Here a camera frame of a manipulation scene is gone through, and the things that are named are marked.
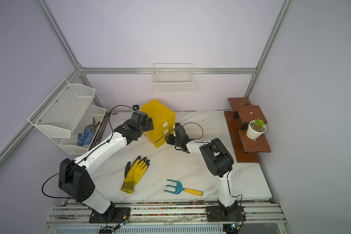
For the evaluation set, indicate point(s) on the yellow bottom drawer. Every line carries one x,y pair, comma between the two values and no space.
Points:
161,140

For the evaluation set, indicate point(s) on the yellow drawer cabinet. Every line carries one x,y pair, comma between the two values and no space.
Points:
155,109

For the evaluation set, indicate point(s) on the yellow drawer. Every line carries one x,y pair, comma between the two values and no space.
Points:
161,140
160,122
164,131

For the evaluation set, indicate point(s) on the white wire wall basket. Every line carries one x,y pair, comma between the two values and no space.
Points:
162,82

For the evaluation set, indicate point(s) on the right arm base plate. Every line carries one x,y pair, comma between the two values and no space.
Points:
217,214

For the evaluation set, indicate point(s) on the white potted succulent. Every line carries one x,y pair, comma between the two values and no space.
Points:
255,129

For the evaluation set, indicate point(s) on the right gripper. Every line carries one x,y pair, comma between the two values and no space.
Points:
169,141

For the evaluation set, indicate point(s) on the yellow black work glove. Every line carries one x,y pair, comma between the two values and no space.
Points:
133,173

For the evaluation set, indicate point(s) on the yellow top drawer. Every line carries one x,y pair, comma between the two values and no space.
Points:
160,122

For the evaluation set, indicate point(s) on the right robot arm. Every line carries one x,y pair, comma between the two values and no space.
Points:
217,158

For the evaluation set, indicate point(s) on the brown wooden step shelf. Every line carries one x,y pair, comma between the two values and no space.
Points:
238,121

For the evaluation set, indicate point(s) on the white mesh two-tier rack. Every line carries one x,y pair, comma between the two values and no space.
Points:
66,113

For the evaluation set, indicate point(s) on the blue garden fork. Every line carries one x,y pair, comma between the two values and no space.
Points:
178,188

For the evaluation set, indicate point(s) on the aluminium frame rail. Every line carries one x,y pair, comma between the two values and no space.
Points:
146,71

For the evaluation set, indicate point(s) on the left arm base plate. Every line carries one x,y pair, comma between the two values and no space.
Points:
120,215

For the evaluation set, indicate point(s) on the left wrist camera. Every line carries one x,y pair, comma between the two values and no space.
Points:
136,108

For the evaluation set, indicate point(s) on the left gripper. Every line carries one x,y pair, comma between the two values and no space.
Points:
149,123

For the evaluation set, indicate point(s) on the blue item in rack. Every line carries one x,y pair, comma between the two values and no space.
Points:
86,137

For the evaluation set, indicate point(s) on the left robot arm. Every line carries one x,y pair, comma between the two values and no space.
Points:
75,175

